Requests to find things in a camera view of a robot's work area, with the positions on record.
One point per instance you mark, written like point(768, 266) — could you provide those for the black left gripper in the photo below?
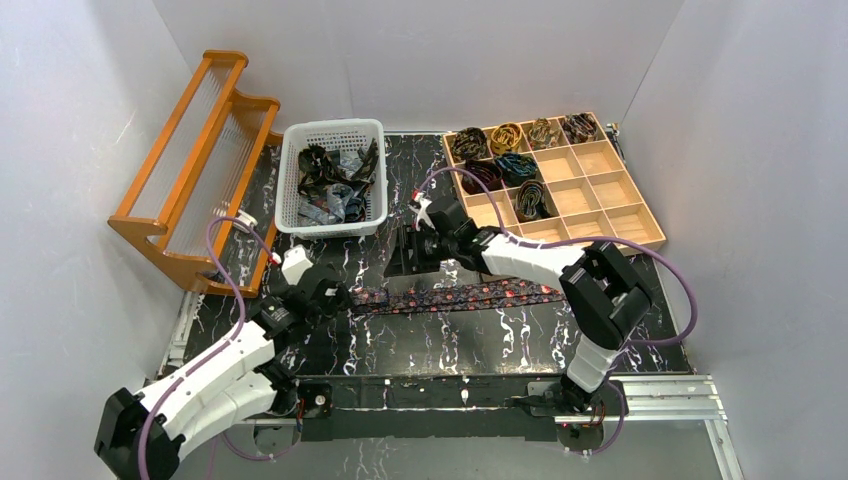
point(337, 292)

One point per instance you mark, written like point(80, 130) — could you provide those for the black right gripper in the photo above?
point(411, 248)

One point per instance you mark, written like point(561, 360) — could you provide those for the dark paisley red-dotted tie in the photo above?
point(497, 294)

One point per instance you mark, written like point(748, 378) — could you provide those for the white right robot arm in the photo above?
point(607, 297)

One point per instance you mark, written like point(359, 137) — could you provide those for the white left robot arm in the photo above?
point(146, 435)

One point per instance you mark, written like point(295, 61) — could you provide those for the pile of ties in basket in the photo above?
point(334, 184)

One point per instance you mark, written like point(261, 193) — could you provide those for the rolled maroon tie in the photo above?
point(487, 172)

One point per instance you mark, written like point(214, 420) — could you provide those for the rolled grey striped tie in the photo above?
point(530, 202)

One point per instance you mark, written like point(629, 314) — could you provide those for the rolled black gold tie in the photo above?
point(470, 144)

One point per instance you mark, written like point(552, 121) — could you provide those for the rolled blue patterned tie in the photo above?
point(516, 168)

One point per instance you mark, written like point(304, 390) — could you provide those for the white plug on table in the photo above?
point(247, 219)

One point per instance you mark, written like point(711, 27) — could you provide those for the rolled yellow tie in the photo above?
point(506, 138)

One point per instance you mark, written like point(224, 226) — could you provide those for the light wooden compartment tray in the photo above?
point(588, 190)

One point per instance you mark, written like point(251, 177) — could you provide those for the rolled brown patterned tie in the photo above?
point(542, 134)

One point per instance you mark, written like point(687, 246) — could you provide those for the orange wooden rack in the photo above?
point(200, 167)

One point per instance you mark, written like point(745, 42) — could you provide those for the white plastic basket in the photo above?
point(346, 134)

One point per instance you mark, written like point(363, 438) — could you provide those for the rolled dark striped tie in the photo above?
point(580, 128)

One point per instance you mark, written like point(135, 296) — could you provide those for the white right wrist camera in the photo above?
point(419, 204)

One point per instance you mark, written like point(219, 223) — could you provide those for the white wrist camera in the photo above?
point(419, 204)
point(293, 263)

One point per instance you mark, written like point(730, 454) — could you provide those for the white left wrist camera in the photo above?
point(293, 263)

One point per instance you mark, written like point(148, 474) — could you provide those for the aluminium frame rail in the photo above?
point(659, 398)

